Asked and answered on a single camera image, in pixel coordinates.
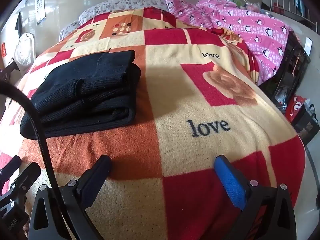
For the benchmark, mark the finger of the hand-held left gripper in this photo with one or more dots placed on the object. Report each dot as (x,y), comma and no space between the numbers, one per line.
(25,176)
(11,166)

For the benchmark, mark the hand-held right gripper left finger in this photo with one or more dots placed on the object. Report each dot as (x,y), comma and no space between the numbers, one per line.
(96,173)

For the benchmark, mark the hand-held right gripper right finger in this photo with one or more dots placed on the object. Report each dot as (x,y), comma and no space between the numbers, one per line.
(231,182)

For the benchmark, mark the black pants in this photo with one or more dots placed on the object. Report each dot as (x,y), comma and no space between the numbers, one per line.
(87,92)

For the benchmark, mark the black shopping bag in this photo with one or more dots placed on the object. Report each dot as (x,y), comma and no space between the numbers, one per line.
(305,126)

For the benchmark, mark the checkered printed blanket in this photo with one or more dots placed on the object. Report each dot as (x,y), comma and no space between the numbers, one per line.
(175,105)

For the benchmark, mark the red shopping bag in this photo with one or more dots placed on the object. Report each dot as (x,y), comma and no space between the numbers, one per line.
(293,107)

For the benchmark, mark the white round object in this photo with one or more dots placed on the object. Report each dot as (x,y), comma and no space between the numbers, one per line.
(23,50)

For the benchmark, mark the black open bag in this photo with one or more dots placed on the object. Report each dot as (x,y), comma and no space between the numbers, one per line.
(292,62)

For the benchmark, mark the dark hanging cloth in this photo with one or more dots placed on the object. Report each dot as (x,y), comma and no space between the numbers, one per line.
(19,21)

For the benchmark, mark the pink penguin quilt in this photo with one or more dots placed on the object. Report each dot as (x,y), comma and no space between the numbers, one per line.
(237,27)

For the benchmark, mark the floral bedsheet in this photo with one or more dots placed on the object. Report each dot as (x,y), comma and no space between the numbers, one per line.
(120,3)

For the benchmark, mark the clear plastic bag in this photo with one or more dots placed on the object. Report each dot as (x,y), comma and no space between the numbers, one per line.
(252,6)

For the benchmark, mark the white wall switch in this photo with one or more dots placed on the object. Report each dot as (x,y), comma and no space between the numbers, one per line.
(308,45)

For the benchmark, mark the eye chart wall poster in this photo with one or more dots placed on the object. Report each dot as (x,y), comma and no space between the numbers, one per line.
(40,7)

